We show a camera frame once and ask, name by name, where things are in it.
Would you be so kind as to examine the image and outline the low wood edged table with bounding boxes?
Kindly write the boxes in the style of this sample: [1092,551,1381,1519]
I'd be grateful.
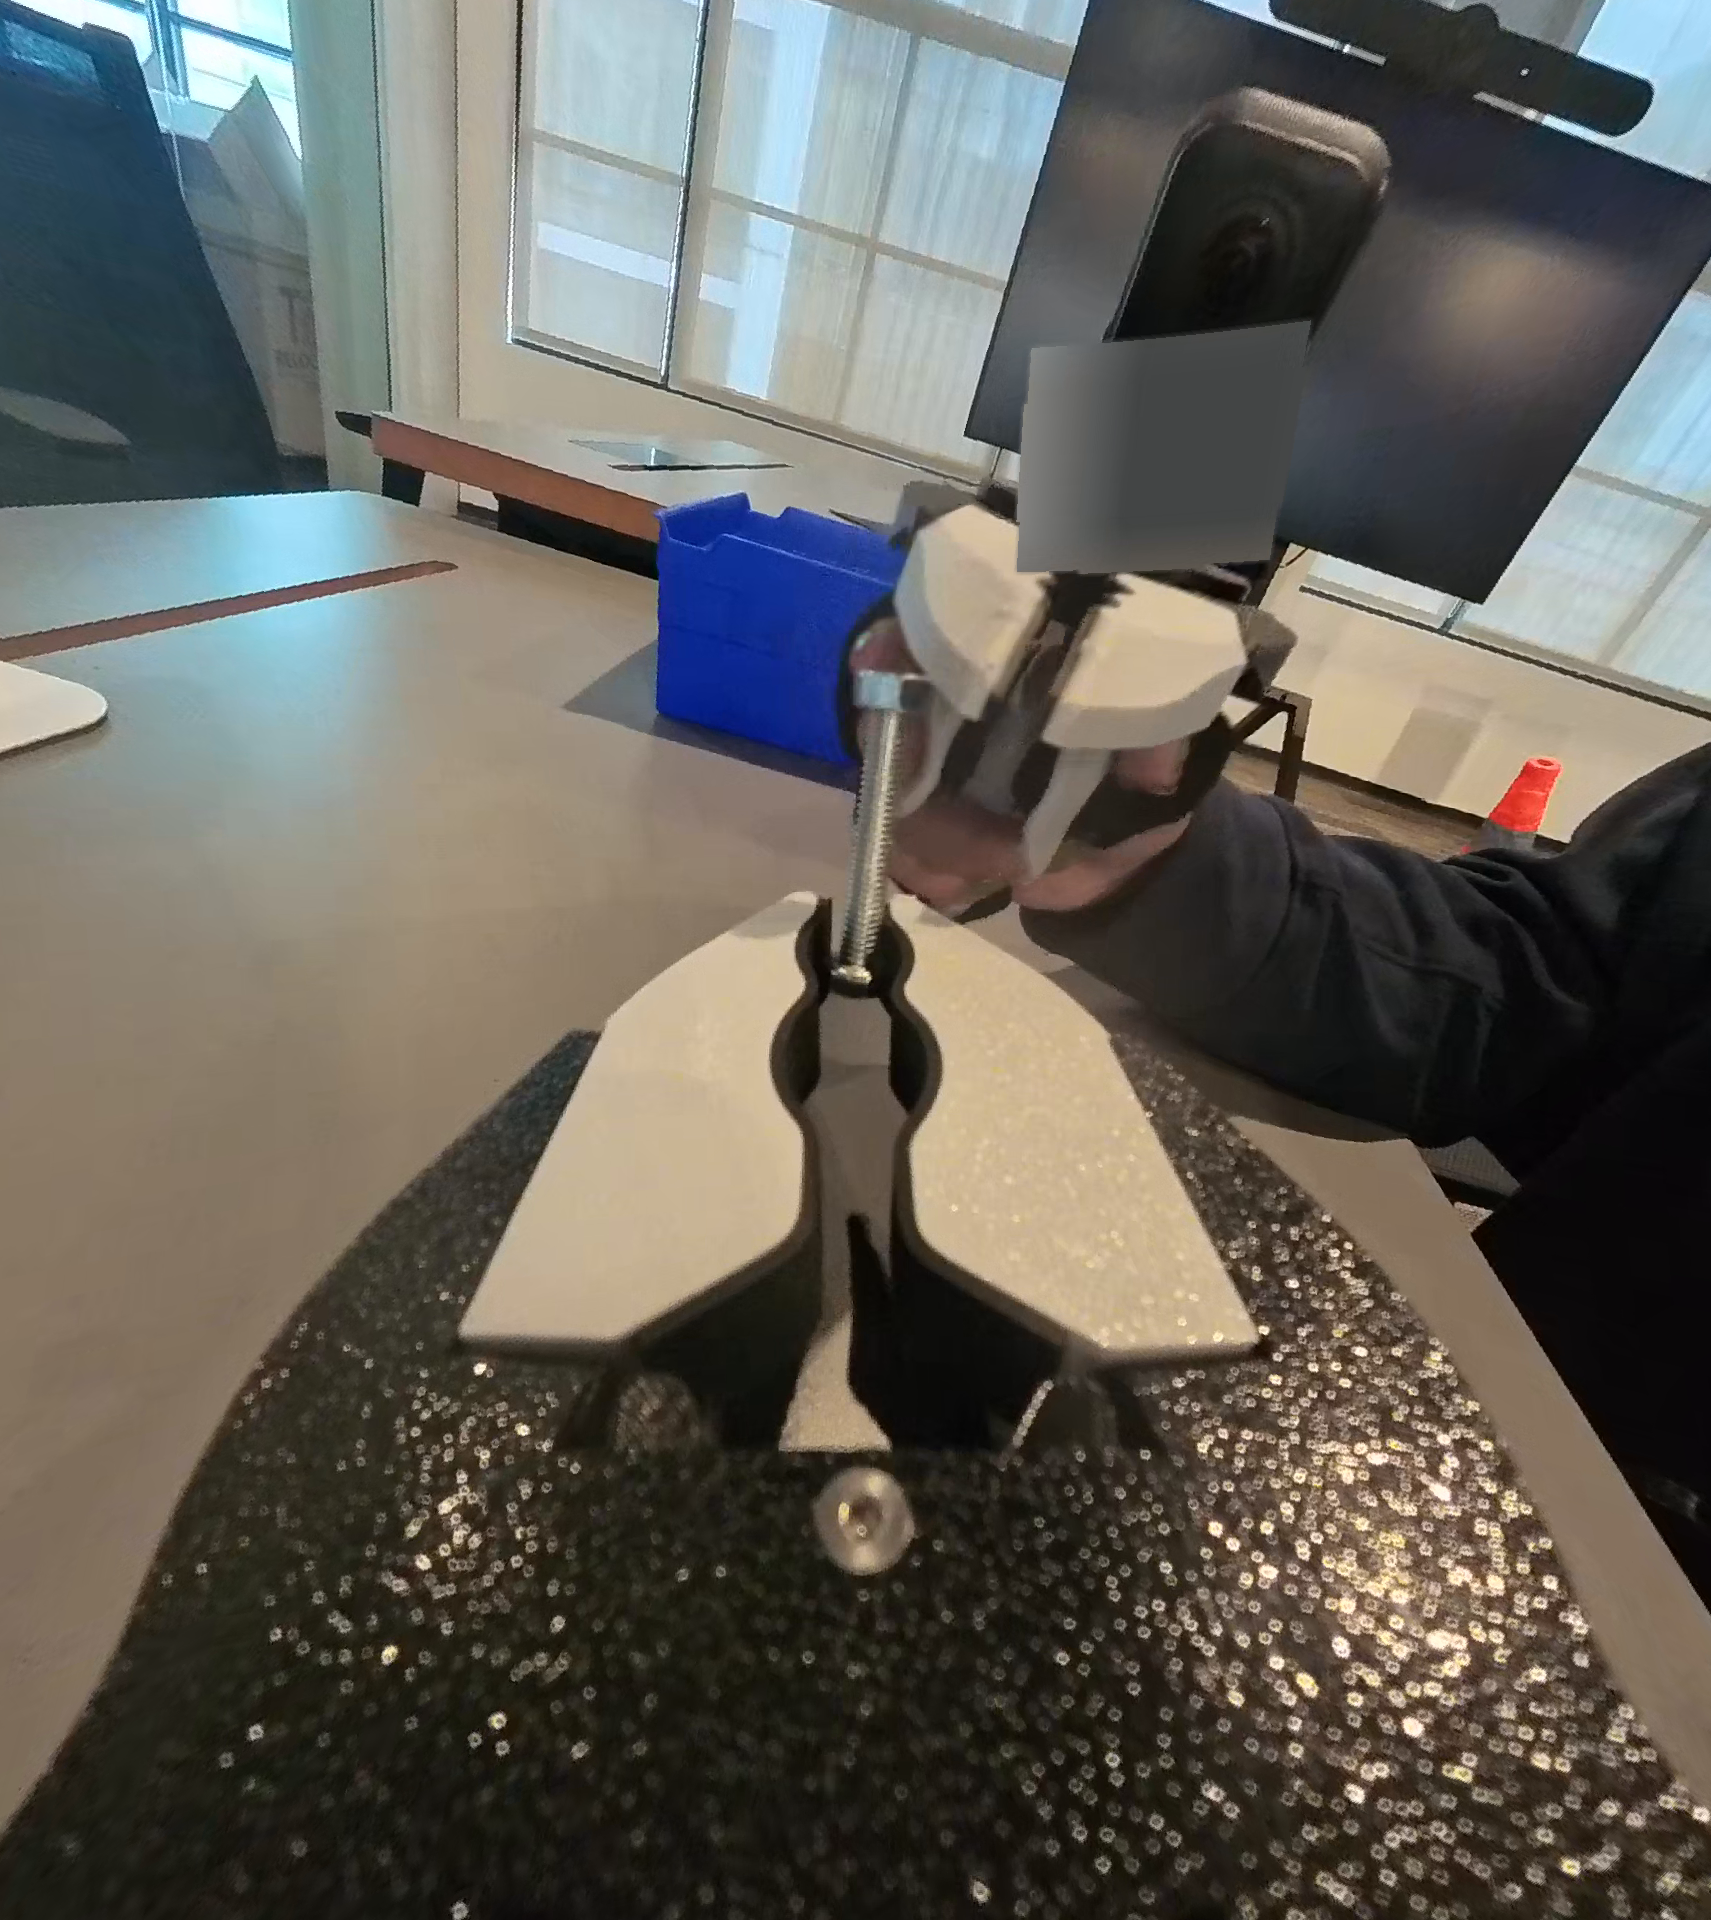
[370,407,858,579]

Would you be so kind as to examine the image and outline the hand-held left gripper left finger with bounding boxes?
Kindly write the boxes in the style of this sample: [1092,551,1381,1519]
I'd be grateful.
[458,887,860,1450]

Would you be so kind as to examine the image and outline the black mesh office chair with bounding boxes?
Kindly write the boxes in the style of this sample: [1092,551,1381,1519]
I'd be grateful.
[0,0,290,516]

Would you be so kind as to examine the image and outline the person's right forearm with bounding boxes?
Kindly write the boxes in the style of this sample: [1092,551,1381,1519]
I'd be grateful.
[1012,786,1591,1190]

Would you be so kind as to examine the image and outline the metal hex bolt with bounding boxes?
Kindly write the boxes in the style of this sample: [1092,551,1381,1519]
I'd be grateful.
[832,665,936,983]

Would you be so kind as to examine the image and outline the orange traffic cone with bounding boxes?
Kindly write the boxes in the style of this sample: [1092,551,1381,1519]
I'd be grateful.
[1481,754,1565,858]

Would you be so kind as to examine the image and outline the black video conference bar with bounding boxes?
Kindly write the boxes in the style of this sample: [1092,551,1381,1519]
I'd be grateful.
[1272,0,1655,140]

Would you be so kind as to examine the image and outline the person's right hand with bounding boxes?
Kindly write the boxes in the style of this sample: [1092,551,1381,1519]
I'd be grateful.
[856,621,1194,920]

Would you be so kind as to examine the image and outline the cardboard box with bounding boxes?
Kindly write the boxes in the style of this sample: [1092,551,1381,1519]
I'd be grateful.
[170,73,314,451]

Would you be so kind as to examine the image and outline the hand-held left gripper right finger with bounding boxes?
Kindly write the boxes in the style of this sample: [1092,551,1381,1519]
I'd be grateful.
[856,905,1266,1450]

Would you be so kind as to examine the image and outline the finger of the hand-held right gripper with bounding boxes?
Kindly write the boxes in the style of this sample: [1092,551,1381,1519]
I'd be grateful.
[892,501,1064,823]
[1012,582,1250,875]

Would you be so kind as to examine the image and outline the black flat screen monitor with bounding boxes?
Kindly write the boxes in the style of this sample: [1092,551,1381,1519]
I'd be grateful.
[966,0,1711,606]

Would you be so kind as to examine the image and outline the person's dark clothed torso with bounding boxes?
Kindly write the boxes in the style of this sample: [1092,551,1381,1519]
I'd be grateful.
[1455,703,1711,1758]

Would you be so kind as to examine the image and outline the blue plastic bin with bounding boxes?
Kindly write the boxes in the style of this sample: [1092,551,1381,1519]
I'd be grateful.
[656,497,914,770]

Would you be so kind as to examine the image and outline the gridded window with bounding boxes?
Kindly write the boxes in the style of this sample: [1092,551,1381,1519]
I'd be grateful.
[508,0,1711,721]

